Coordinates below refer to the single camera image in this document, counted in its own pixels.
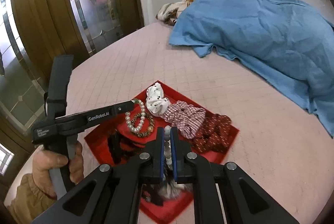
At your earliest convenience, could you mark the white cherry print scrunchie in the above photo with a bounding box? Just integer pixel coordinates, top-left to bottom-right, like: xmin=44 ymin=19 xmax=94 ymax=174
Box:
xmin=145 ymin=82 xmax=171 ymax=117

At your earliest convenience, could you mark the dark red polka-dot scrunchie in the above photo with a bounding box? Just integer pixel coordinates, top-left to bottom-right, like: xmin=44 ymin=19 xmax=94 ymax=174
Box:
xmin=190 ymin=114 xmax=232 ymax=153

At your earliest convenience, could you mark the person's left hand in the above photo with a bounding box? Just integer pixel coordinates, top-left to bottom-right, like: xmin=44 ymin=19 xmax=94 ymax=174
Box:
xmin=32 ymin=141 xmax=84 ymax=199

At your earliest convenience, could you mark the floral patterned blanket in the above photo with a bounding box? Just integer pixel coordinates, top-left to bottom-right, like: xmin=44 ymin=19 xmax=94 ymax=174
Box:
xmin=156 ymin=0 xmax=195 ymax=26

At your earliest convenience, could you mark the leopard print scrunchie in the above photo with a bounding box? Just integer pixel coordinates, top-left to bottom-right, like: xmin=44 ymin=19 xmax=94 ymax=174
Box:
xmin=128 ymin=112 xmax=155 ymax=138

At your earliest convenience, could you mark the red shallow tray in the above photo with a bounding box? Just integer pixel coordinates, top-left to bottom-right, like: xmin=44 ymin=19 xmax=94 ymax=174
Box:
xmin=84 ymin=80 xmax=240 ymax=224

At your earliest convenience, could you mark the wooden glass panel door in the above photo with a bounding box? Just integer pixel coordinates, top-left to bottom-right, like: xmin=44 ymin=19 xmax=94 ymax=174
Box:
xmin=1 ymin=0 xmax=143 ymax=194

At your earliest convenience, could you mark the black wavy hair tie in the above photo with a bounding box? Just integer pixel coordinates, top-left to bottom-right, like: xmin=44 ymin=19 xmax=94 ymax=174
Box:
xmin=106 ymin=129 xmax=147 ymax=165

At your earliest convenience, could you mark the white pearl bracelet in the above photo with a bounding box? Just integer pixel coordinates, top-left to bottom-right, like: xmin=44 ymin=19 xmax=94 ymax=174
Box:
xmin=124 ymin=98 xmax=147 ymax=134

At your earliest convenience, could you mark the blue bed sheet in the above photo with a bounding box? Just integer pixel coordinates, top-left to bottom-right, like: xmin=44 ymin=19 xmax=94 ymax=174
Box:
xmin=169 ymin=0 xmax=333 ymax=135

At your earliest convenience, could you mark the red plaid scrunchie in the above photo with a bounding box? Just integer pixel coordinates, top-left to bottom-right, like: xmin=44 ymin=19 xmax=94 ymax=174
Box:
xmin=162 ymin=101 xmax=206 ymax=139

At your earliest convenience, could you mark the brown sleeve left forearm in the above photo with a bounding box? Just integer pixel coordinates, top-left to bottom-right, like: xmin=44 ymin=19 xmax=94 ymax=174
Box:
xmin=6 ymin=174 xmax=56 ymax=224

